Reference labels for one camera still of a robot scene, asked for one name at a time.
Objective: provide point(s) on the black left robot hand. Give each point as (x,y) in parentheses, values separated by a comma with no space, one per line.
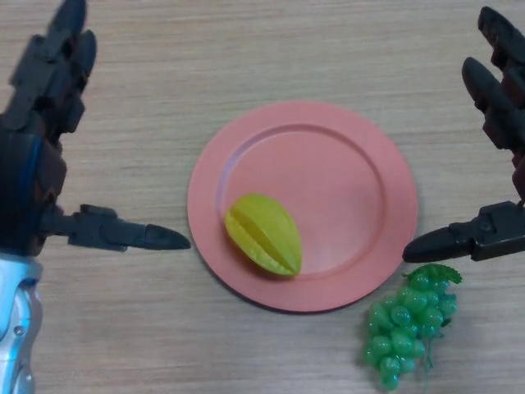
(33,164)

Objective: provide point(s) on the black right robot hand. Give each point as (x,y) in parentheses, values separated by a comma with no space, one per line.
(504,111)

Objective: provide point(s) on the yellow starfruit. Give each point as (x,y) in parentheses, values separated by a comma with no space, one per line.
(264,234)

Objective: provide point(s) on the pink round plate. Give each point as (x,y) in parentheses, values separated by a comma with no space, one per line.
(328,189)

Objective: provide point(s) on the green grape bunch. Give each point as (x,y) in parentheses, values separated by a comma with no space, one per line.
(391,332)

